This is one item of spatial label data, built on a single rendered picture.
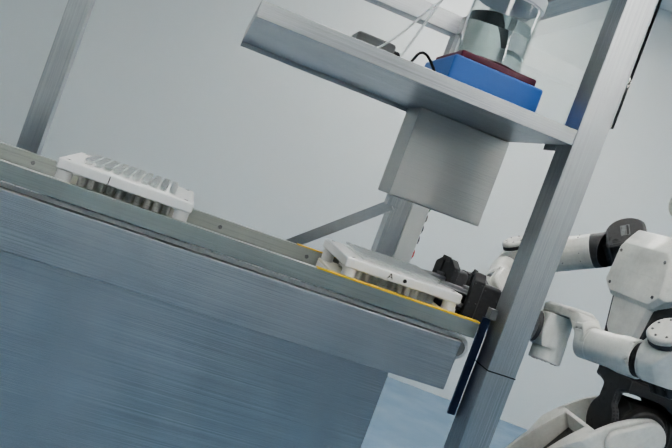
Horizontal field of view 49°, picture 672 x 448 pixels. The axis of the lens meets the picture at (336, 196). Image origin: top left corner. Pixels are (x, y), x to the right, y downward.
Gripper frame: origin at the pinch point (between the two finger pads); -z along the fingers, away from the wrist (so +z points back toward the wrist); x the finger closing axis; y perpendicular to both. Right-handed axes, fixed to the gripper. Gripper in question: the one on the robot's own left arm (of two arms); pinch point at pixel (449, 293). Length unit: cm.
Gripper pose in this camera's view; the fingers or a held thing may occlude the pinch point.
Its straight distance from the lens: 153.5
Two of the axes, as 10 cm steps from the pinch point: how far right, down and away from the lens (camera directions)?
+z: 9.3, 3.6, 0.7
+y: -0.6, -0.4, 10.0
